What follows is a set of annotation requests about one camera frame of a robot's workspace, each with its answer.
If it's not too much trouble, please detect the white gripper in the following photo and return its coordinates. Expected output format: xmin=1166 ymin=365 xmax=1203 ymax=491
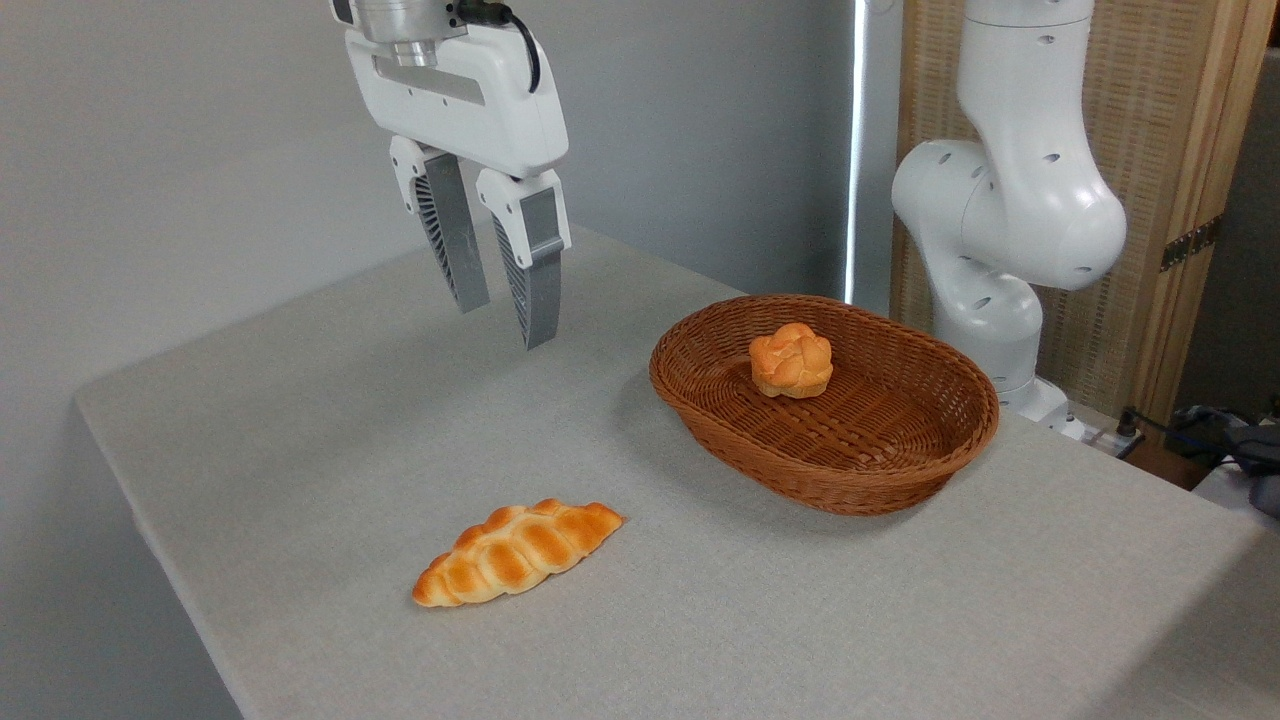
xmin=345 ymin=24 xmax=573 ymax=351

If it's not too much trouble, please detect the long braided bread loaf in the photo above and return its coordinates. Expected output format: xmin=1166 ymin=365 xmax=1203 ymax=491
xmin=412 ymin=498 xmax=625 ymax=609

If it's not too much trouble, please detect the round knotted bread roll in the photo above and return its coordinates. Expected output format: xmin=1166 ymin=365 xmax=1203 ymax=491
xmin=749 ymin=322 xmax=834 ymax=400

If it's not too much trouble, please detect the brown wicker oval basket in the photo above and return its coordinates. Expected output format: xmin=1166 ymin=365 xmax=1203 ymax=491
xmin=649 ymin=294 xmax=1000 ymax=517

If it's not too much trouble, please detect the grey tablecloth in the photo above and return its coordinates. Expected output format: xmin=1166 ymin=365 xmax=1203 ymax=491
xmin=75 ymin=210 xmax=1263 ymax=720

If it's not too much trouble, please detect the metal screen hinge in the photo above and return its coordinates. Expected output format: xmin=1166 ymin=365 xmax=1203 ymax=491
xmin=1160 ymin=215 xmax=1223 ymax=273

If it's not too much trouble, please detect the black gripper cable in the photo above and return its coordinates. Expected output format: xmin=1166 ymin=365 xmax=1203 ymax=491
xmin=455 ymin=0 xmax=542 ymax=94

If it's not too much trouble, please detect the dark cable bundle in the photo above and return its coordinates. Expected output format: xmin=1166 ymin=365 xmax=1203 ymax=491
xmin=1140 ymin=400 xmax=1280 ymax=519

